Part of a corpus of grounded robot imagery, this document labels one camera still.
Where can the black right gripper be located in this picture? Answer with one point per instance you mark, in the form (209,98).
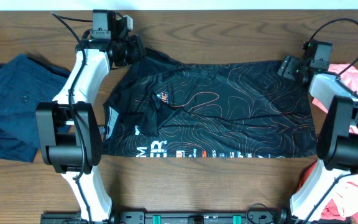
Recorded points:
(287,66)

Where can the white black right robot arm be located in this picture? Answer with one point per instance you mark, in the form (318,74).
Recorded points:
(337,146)

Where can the pink crumpled garment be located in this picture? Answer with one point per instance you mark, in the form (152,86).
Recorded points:
(344,202)

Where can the black printed cycling jersey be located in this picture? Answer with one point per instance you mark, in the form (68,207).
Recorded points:
(166,108)

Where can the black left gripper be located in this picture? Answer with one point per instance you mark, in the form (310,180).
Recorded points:
(135,46)

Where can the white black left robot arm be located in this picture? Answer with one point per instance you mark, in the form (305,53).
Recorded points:
(70,140)

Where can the black mounting rail with clamps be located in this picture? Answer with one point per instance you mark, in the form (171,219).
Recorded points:
(256,214)

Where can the folded navy blue trousers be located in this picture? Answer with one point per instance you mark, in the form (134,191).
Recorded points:
(24,83)

